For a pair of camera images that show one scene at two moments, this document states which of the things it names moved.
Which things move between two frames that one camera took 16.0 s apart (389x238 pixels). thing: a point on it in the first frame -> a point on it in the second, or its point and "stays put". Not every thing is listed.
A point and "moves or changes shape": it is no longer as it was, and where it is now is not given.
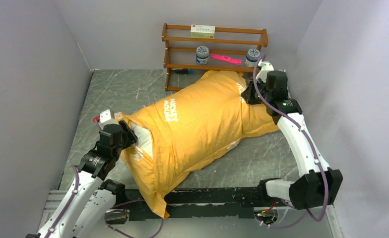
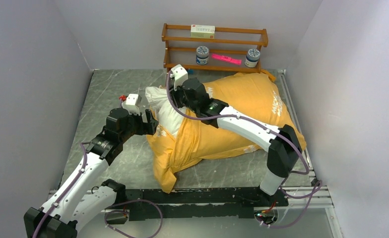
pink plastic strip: x=226 y=58 stays put
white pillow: x=144 y=142 -> x=168 y=116
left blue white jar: x=202 y=53 stays put
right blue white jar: x=252 y=57 stays put
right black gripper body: x=263 y=86 -> x=180 y=98
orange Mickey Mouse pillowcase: x=202 y=118 moves or changes shape
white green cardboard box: x=204 y=31 stays put
